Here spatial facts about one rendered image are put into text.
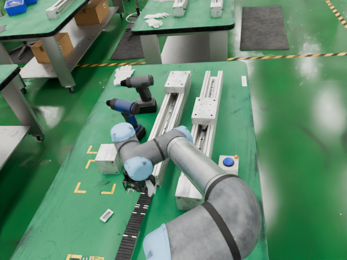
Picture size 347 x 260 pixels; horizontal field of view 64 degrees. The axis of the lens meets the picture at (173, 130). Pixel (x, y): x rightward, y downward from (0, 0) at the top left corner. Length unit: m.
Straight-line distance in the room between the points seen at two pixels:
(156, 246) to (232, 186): 0.18
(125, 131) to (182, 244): 0.48
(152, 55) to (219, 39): 0.66
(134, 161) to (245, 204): 0.39
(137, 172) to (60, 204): 0.57
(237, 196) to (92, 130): 1.16
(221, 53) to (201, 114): 1.47
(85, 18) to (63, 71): 1.56
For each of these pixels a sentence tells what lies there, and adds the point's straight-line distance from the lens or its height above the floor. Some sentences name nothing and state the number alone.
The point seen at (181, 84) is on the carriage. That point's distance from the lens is 1.53.
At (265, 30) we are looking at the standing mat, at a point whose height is 0.01.
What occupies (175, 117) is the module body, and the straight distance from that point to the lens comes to 1.37.
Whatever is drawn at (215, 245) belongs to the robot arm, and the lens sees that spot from 0.48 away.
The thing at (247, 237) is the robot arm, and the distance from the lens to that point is 0.50.
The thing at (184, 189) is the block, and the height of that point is 0.87.
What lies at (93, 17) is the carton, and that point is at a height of 0.32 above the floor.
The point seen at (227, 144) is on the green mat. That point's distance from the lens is 1.34.
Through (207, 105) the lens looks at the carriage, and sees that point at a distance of 1.36.
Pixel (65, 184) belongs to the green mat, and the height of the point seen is 0.78.
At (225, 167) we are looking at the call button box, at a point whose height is 0.84.
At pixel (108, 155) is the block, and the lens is 1.25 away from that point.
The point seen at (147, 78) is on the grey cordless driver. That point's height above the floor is 0.99.
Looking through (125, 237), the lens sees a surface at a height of 0.81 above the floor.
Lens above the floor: 1.73
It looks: 42 degrees down
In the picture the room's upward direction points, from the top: 9 degrees counter-clockwise
